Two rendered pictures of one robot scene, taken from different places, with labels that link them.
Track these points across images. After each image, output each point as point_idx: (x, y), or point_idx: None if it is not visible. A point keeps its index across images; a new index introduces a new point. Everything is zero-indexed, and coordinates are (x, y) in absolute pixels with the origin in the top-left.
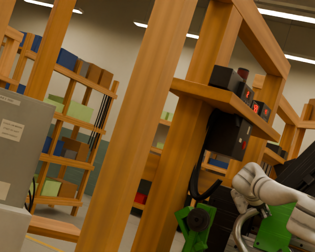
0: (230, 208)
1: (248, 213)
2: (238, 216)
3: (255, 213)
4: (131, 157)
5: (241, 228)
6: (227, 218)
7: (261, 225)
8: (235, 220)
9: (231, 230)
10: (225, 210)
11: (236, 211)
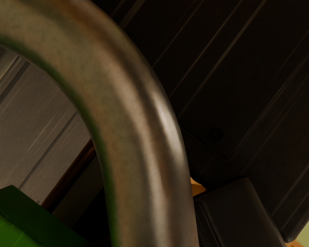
0: (267, 38)
1: (126, 177)
2: (134, 55)
3: (113, 240)
4: None
5: (14, 52)
6: (209, 3)
7: (20, 244)
8: (184, 47)
9: (131, 7)
10: (265, 0)
11: (234, 72)
